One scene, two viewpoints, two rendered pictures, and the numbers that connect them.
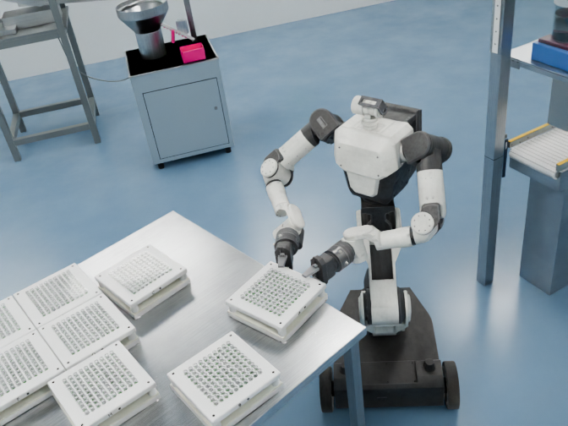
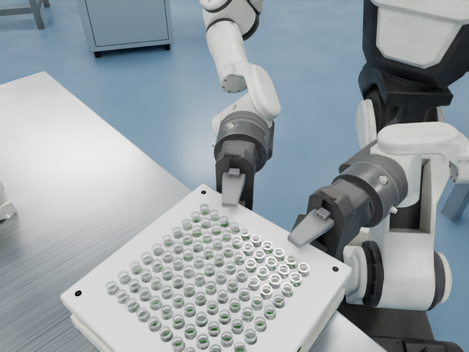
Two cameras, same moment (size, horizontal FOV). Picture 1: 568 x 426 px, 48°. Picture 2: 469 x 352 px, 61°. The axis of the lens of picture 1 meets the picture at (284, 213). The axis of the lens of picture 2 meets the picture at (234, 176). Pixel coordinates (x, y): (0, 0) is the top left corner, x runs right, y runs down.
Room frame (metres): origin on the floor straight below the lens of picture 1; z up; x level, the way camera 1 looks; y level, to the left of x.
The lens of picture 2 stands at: (1.35, 0.06, 1.30)
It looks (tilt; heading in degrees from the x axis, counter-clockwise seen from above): 41 degrees down; 356
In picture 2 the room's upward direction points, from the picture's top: straight up
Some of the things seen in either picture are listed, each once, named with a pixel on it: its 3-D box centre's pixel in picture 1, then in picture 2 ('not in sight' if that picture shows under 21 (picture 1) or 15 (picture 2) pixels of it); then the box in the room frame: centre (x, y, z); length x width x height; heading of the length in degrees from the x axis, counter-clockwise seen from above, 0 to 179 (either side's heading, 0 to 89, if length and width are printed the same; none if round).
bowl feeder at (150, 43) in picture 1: (156, 28); not in sight; (4.56, 0.70, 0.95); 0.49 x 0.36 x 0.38; 100
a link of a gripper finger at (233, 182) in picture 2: (281, 260); (232, 187); (1.75, 0.03, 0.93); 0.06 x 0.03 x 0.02; 169
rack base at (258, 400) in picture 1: (226, 385); not in sight; (1.30, 0.25, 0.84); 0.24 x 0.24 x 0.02; 35
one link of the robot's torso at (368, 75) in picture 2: (376, 204); (393, 93); (2.16, -0.38, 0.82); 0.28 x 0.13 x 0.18; 172
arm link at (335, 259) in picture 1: (329, 264); (349, 208); (1.73, -0.13, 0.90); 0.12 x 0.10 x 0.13; 129
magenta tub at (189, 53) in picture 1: (193, 52); not in sight; (4.35, 0.46, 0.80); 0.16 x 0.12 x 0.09; 100
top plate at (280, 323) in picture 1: (275, 294); (211, 286); (1.62, 0.07, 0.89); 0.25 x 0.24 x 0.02; 47
